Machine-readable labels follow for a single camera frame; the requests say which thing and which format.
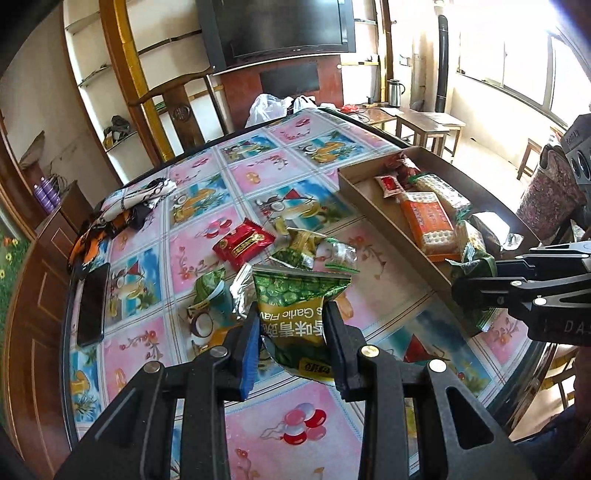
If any dark red snack packet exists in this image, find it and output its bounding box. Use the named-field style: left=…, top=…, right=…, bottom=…
left=385, top=154, right=423, bottom=183

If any white wall shelf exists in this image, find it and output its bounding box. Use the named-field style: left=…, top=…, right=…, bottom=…
left=62, top=0, right=218, bottom=185

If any floral upholstered chair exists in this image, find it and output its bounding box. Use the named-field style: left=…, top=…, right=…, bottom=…
left=516, top=144, right=587, bottom=241

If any clear green snack packet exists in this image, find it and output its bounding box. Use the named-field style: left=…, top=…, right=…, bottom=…
left=318, top=237, right=361, bottom=275

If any small wooden stool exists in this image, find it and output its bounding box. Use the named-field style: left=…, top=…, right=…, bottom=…
left=516, top=138, right=543, bottom=181

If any patterned scarf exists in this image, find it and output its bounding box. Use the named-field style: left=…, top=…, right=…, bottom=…
left=69, top=178, right=178, bottom=278

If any black television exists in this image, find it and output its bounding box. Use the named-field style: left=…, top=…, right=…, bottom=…
left=196, top=0, right=358, bottom=73

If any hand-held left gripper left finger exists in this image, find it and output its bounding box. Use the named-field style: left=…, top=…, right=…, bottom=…
left=53, top=302, right=262, bottom=480

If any small red snack packet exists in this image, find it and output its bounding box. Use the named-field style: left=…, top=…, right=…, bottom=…
left=375, top=174, right=404, bottom=198

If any large green pea packet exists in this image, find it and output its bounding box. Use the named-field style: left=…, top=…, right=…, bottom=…
left=252, top=265, right=354, bottom=384

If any wooden cabinet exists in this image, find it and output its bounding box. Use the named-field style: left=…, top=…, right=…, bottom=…
left=0, top=180, right=100, bottom=462

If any orange cracker packet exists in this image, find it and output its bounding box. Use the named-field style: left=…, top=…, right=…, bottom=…
left=398, top=191, right=462, bottom=257

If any low wooden table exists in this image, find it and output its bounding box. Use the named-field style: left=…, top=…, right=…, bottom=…
left=323, top=104, right=402, bottom=134

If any brown cloth bag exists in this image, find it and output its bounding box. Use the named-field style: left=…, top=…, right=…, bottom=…
left=18, top=129, right=47, bottom=167

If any person's dark blue clothing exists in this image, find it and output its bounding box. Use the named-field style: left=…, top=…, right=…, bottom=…
left=512, top=406, right=591, bottom=462

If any flower wall poster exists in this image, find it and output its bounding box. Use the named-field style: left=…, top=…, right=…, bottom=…
left=0, top=203, right=33, bottom=430

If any cardboard box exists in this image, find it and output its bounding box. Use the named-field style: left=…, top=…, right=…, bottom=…
left=337, top=145, right=541, bottom=337

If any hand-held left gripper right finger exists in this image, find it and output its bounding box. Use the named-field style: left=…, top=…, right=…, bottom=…
left=323, top=300, right=536, bottom=480

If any grey cloth bundle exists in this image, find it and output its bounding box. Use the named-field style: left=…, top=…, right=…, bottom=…
left=102, top=115, right=132, bottom=148

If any black phone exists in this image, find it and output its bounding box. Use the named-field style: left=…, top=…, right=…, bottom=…
left=76, top=263, right=112, bottom=348

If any gold pillar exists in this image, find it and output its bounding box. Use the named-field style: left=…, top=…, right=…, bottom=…
left=99, top=0, right=174, bottom=162

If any black wall panel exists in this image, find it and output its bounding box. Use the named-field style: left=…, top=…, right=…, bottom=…
left=259, top=62, right=321, bottom=99

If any steel kettle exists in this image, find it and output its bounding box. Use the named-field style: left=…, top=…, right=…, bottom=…
left=387, top=78, right=407, bottom=108

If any window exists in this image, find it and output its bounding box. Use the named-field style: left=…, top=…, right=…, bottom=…
left=455, top=0, right=591, bottom=134

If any large silver foil bag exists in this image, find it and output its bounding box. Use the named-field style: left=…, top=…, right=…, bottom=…
left=471, top=211, right=525, bottom=252

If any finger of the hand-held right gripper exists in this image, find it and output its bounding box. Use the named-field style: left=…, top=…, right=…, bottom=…
left=451, top=276, right=546, bottom=315
left=495, top=244, right=591, bottom=280

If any dark green snack packet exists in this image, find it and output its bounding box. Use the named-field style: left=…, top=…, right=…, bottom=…
left=270, top=249, right=319, bottom=271

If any black stovepipe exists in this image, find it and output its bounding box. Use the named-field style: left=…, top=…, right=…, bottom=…
left=434, top=14, right=451, bottom=114

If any wooden chair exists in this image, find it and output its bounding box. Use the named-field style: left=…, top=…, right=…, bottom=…
left=127, top=65, right=232, bottom=160

